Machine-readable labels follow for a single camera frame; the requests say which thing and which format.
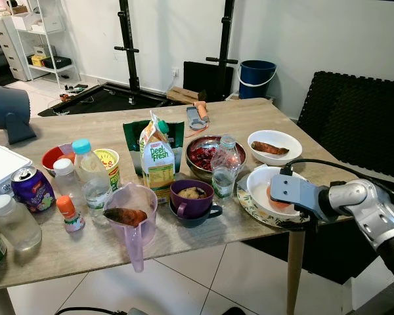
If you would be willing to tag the white ceramic bowl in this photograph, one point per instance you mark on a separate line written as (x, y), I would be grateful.
(259, 187)
(276, 161)

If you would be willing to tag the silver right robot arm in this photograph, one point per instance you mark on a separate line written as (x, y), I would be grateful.
(364, 210)

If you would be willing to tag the orange food piece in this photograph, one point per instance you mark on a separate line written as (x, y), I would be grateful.
(279, 200)

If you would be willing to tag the floral patterned plate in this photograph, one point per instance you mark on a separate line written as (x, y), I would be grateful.
(244, 200)

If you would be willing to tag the brown grilled food piece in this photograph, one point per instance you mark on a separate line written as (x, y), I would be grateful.
(269, 148)

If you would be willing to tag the clear water bottle clear cap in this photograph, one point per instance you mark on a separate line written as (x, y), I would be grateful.
(224, 170)

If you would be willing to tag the light wooden dining table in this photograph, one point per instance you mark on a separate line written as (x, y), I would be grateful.
(203, 243)

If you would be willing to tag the purple bowl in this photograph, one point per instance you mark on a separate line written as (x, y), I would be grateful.
(190, 205)

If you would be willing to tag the beige food lump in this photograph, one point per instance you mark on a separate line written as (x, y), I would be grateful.
(192, 192)

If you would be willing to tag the stainless steel bowl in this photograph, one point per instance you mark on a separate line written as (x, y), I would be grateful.
(197, 168)

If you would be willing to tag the red berries pile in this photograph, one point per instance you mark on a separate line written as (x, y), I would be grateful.
(203, 156)

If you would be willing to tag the black foam tile panel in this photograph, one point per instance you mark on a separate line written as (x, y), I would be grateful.
(354, 118)

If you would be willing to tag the grey handheld device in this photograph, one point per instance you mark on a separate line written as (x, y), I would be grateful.
(196, 121)

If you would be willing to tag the blue plastic bucket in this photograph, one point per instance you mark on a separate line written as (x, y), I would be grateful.
(256, 82)

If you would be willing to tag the yellow green juice carton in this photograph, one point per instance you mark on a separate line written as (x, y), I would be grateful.
(157, 164)

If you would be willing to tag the purple translucent plastic pitcher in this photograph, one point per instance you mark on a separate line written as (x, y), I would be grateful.
(139, 246)

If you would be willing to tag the dark brown food in pitcher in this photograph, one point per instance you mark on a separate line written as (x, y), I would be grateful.
(126, 216)

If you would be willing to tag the brown cardboard box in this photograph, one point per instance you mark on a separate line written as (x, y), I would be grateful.
(184, 95)

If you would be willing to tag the black square box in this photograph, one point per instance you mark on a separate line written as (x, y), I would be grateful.
(198, 79)

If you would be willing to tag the dark green snack bag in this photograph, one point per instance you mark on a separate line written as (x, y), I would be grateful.
(132, 141)

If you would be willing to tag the yellow instant noodle cup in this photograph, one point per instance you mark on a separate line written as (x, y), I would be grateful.
(110, 164)

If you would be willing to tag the black metal rack upright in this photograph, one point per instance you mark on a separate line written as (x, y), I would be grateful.
(127, 46)
(224, 39)

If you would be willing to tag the clear bottle blue cap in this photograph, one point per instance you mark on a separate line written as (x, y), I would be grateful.
(92, 177)

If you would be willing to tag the small bottle orange cap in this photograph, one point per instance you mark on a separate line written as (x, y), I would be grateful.
(70, 216)

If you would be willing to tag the black rubber gym mat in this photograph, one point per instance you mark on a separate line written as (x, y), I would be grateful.
(105, 102)

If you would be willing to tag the slim clear bottle white cap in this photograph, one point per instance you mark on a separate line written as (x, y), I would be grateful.
(65, 180)

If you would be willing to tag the red bowl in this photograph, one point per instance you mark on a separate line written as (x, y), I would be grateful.
(49, 157)

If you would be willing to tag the purple drink can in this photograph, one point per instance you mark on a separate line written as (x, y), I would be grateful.
(33, 190)

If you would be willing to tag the wide clear bottle white cap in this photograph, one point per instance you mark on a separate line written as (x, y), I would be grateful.
(16, 226)

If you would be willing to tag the flat black box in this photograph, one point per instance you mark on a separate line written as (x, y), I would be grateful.
(58, 63)

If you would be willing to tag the white plastic lidded container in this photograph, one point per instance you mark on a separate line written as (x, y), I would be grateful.
(3, 167)

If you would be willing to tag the small yellow box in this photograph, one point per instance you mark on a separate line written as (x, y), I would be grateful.
(38, 60)

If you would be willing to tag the grey table fan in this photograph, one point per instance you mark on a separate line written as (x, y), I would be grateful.
(6, 105)

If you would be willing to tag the white open shelving unit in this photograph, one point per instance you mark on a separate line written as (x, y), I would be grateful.
(46, 31)

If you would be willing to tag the white drawer cabinet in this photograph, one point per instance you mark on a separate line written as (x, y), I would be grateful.
(10, 46)

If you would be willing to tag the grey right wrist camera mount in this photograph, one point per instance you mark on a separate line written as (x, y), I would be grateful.
(295, 193)

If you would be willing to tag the white wall socket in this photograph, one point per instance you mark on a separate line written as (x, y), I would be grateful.
(176, 72)

